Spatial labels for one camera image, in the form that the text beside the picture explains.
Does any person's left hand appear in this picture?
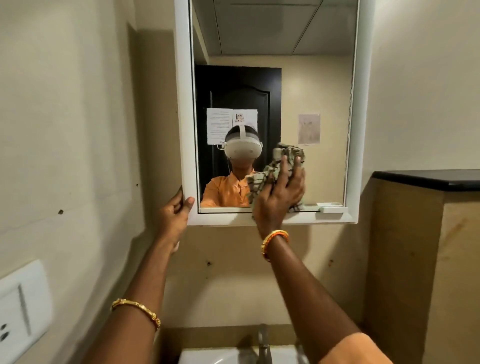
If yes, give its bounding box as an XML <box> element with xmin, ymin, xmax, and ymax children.
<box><xmin>155</xmin><ymin>185</ymin><xmax>196</xmax><ymax>256</ymax></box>

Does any person's right hand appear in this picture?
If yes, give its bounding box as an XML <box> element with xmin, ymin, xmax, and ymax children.
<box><xmin>251</xmin><ymin>154</ymin><xmax>307</xmax><ymax>240</ymax></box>

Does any wooden cabinet with black top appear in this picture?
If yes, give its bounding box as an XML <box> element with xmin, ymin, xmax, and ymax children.
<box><xmin>361</xmin><ymin>169</ymin><xmax>480</xmax><ymax>364</ymax></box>

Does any white wash basin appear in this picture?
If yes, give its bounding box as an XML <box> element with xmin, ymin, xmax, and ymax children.
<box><xmin>179</xmin><ymin>345</ymin><xmax>313</xmax><ymax>364</ymax></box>

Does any orange and gold bangle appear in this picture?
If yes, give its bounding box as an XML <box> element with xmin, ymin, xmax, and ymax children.
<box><xmin>260</xmin><ymin>229</ymin><xmax>290</xmax><ymax>262</ymax></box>

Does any person's left forearm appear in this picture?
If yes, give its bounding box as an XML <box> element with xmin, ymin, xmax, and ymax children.
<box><xmin>80</xmin><ymin>240</ymin><xmax>181</xmax><ymax>364</ymax></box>

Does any white framed mirror cabinet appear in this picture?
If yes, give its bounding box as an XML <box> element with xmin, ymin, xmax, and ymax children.
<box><xmin>173</xmin><ymin>0</ymin><xmax>376</xmax><ymax>228</ymax></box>

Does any white wall switch plate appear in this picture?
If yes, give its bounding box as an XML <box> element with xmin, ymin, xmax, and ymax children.
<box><xmin>0</xmin><ymin>259</ymin><xmax>54</xmax><ymax>364</ymax></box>

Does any steel tap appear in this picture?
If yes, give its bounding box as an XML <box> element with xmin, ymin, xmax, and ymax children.
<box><xmin>256</xmin><ymin>323</ymin><xmax>274</xmax><ymax>364</ymax></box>

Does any orange sleeve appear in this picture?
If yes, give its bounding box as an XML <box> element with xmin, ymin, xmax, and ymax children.
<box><xmin>318</xmin><ymin>331</ymin><xmax>394</xmax><ymax>364</ymax></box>

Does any checked cleaning cloth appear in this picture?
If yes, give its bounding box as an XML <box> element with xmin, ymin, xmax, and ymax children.
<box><xmin>245</xmin><ymin>142</ymin><xmax>306</xmax><ymax>215</ymax></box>

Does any thin gold bangle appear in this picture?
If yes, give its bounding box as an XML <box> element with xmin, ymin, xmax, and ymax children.
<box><xmin>110</xmin><ymin>298</ymin><xmax>162</xmax><ymax>331</ymax></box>

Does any person's right forearm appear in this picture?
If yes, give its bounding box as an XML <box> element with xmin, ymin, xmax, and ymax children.
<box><xmin>262</xmin><ymin>234</ymin><xmax>362</xmax><ymax>362</ymax></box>

